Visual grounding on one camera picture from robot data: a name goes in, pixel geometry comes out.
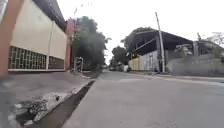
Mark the dark green tree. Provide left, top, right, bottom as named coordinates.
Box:
left=71, top=15, right=112, bottom=71

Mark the white metal gate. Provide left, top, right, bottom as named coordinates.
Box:
left=73, top=56, right=84, bottom=74

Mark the open shed with dark roof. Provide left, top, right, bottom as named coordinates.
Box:
left=123, top=27, right=196, bottom=73

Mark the grey utility pole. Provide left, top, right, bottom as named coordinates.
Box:
left=154, top=11, right=166, bottom=74

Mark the grey concrete road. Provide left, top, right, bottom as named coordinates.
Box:
left=61, top=70, right=224, bottom=128

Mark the dark open gutter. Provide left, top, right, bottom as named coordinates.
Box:
left=29, top=79, right=96, bottom=128

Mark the cream building with red pillars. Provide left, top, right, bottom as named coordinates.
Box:
left=0, top=0, right=76, bottom=78

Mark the grey concrete pavement apron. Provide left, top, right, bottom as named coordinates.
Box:
left=0, top=70, right=94, bottom=128

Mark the row of trees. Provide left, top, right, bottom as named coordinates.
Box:
left=195, top=31, right=224, bottom=58

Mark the grey concrete wall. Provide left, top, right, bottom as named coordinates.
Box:
left=165, top=49, right=224, bottom=78

